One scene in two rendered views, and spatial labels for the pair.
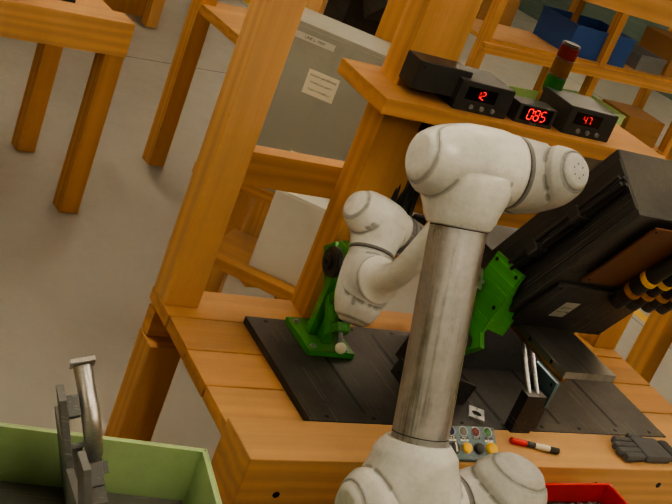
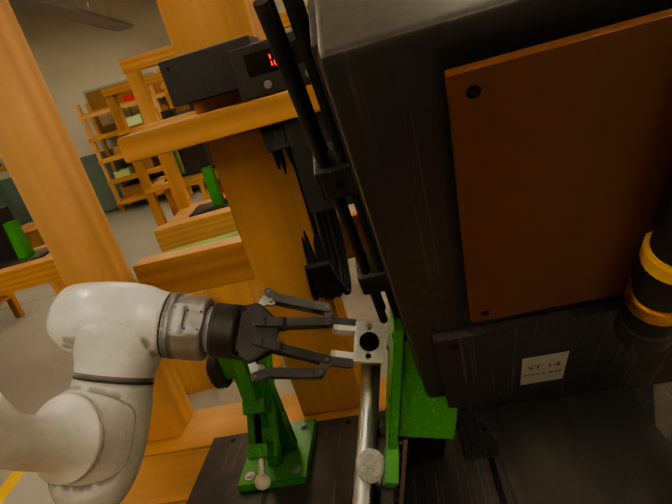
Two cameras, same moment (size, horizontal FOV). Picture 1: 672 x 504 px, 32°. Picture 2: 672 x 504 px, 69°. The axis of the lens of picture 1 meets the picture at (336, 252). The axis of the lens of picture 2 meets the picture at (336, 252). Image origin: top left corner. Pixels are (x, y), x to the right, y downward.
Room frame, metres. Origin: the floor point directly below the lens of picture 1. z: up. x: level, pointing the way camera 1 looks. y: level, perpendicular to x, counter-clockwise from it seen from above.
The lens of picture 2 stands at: (2.16, -0.72, 1.55)
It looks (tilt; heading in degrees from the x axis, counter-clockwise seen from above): 20 degrees down; 44
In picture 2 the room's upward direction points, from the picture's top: 16 degrees counter-clockwise
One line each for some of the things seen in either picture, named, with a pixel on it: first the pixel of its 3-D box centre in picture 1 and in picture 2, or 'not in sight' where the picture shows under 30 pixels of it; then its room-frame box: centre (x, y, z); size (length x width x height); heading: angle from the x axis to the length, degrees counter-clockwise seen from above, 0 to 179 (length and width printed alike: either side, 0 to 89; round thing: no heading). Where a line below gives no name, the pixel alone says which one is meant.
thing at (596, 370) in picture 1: (543, 332); (556, 408); (2.63, -0.55, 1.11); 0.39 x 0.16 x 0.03; 34
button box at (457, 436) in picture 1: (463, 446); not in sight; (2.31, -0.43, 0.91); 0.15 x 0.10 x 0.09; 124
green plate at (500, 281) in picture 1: (496, 299); (417, 373); (2.57, -0.40, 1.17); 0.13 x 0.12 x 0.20; 124
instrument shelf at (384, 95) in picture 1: (509, 118); (404, 69); (2.88, -0.28, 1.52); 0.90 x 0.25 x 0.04; 124
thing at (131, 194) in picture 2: not in sight; (173, 139); (7.77, 8.14, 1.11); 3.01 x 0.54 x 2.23; 131
